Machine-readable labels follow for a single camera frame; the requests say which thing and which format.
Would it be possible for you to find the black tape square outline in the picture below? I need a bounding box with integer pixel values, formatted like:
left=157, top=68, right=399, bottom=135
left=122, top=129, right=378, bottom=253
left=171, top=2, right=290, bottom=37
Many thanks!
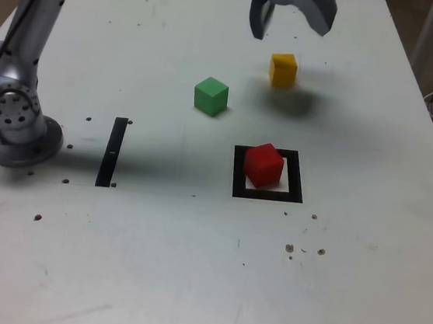
left=228, top=143, right=309, bottom=206

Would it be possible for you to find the black tape strip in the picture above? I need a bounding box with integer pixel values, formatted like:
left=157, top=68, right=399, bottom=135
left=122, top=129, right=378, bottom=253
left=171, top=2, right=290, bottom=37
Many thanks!
left=94, top=115, right=130, bottom=190

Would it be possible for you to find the red cube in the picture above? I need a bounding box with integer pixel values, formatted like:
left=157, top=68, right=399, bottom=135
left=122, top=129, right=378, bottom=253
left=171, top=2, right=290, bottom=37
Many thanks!
left=240, top=140, right=286, bottom=192

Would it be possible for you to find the white post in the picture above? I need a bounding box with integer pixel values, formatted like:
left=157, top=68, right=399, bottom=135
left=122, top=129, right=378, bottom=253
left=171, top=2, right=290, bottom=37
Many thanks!
left=408, top=0, right=433, bottom=78

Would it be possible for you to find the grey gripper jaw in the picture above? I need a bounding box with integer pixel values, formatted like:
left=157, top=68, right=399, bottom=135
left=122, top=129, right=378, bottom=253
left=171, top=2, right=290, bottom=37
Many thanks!
left=246, top=0, right=277, bottom=43
left=260, top=0, right=340, bottom=40

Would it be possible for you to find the yellow cube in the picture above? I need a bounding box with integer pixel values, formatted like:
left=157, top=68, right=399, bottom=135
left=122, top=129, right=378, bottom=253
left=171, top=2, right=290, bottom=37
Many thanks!
left=267, top=51, right=300, bottom=89

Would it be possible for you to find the green cube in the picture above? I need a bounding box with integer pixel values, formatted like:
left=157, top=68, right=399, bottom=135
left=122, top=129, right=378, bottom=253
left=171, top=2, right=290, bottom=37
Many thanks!
left=190, top=75, right=231, bottom=119

